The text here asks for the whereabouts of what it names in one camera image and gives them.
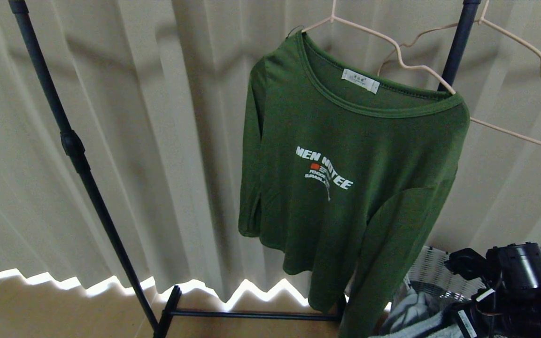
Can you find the pale grey shorts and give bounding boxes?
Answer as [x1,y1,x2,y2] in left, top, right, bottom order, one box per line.
[369,285,460,338]

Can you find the pink clothes hanger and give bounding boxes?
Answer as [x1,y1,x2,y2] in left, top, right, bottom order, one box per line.
[376,0,541,157]
[300,0,457,96]

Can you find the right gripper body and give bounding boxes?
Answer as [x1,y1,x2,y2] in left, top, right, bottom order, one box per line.
[443,300,507,338]

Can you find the green printed t-shirt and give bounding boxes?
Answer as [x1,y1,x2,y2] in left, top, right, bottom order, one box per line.
[238,31,471,338]

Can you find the white laundry basket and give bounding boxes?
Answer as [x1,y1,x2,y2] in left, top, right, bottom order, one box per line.
[399,245,488,307]

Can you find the beige curtain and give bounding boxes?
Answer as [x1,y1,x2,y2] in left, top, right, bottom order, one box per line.
[0,0,541,303]

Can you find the black clothes rack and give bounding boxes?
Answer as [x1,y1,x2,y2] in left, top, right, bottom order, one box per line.
[7,0,483,338]

